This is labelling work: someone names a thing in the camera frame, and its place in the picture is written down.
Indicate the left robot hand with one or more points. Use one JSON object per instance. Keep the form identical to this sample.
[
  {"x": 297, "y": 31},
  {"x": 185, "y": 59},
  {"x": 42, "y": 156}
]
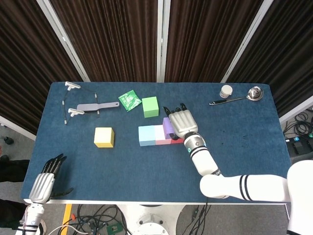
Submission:
[{"x": 42, "y": 186}]

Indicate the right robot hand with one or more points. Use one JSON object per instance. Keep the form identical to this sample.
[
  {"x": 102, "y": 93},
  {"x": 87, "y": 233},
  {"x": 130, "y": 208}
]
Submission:
[{"x": 183, "y": 122}]

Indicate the purple foam cube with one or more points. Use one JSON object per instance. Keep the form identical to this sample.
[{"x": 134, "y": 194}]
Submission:
[{"x": 166, "y": 126}]

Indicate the red foam cube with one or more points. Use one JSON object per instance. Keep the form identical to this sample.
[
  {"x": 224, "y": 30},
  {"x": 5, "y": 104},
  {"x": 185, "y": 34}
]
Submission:
[{"x": 177, "y": 141}]

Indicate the pink foam cube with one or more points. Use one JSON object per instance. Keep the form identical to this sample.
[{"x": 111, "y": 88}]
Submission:
[{"x": 159, "y": 134}]

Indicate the green foam cube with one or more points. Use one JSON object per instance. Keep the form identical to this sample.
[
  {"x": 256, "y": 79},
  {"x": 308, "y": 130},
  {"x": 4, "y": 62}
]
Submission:
[{"x": 150, "y": 106}]

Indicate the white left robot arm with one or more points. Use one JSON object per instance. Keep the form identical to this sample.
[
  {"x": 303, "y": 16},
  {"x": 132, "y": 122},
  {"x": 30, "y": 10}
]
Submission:
[{"x": 33, "y": 218}]

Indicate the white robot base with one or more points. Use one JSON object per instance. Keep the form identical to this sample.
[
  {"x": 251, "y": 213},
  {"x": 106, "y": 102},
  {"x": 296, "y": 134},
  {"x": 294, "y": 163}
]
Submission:
[{"x": 151, "y": 220}]

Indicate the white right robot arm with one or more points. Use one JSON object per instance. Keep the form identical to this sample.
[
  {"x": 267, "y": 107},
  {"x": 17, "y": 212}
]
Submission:
[{"x": 220, "y": 186}]

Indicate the black trouser leg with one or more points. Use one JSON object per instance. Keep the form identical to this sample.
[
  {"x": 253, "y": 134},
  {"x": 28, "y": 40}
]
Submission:
[
  {"x": 9, "y": 213},
  {"x": 12, "y": 170}
]

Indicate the light blue foam cube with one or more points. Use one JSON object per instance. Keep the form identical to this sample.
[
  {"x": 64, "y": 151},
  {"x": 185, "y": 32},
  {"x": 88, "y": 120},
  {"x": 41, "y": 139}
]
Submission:
[{"x": 146, "y": 134}]

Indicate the orange plastic object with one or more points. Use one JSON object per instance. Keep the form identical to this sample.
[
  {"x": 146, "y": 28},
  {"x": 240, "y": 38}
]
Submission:
[{"x": 73, "y": 216}]

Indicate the white jar red label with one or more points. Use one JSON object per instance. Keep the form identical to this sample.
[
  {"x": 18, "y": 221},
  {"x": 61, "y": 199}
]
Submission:
[{"x": 226, "y": 90}]

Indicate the green sachet packet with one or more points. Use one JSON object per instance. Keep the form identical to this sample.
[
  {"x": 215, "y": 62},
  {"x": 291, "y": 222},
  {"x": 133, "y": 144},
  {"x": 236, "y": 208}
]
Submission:
[{"x": 129, "y": 100}]

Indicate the blue table cloth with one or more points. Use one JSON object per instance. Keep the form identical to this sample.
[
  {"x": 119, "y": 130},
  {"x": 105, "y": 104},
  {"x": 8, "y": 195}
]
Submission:
[{"x": 134, "y": 171}]

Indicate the yellow foam cube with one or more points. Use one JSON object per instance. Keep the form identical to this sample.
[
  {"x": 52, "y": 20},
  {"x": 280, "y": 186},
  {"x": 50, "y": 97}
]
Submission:
[{"x": 102, "y": 135}]

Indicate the green circuit board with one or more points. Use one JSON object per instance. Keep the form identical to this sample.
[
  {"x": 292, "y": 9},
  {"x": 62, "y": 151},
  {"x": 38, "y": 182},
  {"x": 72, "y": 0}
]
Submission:
[{"x": 114, "y": 229}]

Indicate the dark brown curtain panel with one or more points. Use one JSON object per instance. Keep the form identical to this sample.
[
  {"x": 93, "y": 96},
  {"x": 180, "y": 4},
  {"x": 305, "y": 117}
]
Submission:
[
  {"x": 207, "y": 36},
  {"x": 19, "y": 61},
  {"x": 293, "y": 61},
  {"x": 110, "y": 36}
]

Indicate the black power strip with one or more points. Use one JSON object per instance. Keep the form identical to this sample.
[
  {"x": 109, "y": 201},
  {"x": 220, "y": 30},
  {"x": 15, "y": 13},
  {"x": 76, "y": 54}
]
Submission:
[{"x": 298, "y": 145}]

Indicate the white partition frame bar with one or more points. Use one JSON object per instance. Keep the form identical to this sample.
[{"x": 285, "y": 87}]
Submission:
[
  {"x": 296, "y": 110},
  {"x": 17, "y": 127}
]

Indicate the white table frame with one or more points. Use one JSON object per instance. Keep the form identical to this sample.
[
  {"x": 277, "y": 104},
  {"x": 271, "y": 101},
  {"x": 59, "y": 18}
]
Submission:
[{"x": 122, "y": 202}]

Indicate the white partition post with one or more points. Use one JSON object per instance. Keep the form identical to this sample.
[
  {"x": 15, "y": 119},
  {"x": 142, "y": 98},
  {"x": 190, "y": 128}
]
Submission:
[
  {"x": 247, "y": 41},
  {"x": 163, "y": 39},
  {"x": 63, "y": 41}
]

